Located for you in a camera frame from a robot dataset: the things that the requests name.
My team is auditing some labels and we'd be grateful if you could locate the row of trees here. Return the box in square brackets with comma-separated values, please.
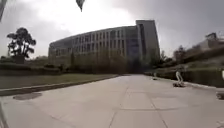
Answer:
[64, 49, 148, 75]

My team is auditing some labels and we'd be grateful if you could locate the large curved grey building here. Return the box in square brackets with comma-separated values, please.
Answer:
[47, 19, 162, 73]

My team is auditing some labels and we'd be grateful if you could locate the pale concrete paved plaza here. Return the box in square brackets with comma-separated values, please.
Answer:
[0, 73, 224, 128]

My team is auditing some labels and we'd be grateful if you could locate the grass lawn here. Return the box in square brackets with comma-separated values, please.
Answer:
[0, 73, 118, 90]

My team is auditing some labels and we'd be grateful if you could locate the dark kerb strip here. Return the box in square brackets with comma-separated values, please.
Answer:
[0, 74, 120, 98]

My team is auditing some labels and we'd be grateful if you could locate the hedge along grassy slope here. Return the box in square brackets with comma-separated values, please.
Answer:
[144, 44, 224, 88]

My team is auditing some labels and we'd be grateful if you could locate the dark hedge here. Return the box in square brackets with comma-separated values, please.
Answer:
[0, 54, 68, 76]

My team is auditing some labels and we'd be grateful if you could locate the dark tall tree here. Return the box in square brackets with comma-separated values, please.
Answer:
[5, 27, 37, 64]

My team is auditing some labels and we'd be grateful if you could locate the building on slope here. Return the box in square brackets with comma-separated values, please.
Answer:
[196, 32, 224, 51]

